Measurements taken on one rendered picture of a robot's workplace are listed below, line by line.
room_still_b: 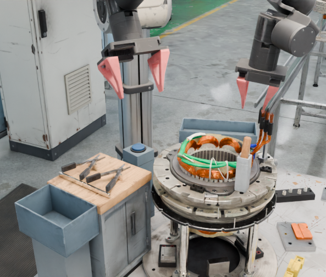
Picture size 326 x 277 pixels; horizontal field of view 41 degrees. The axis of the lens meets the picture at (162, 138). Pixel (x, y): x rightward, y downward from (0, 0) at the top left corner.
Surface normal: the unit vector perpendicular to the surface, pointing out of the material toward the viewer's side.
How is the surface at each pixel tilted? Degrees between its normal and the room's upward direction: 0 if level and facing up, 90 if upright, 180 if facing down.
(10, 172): 0
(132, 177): 0
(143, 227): 90
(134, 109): 90
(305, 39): 94
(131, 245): 90
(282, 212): 0
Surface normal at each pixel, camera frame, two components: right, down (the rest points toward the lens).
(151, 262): 0.00, -0.90
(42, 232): -0.59, 0.36
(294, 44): 0.41, 0.47
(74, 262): 0.81, 0.26
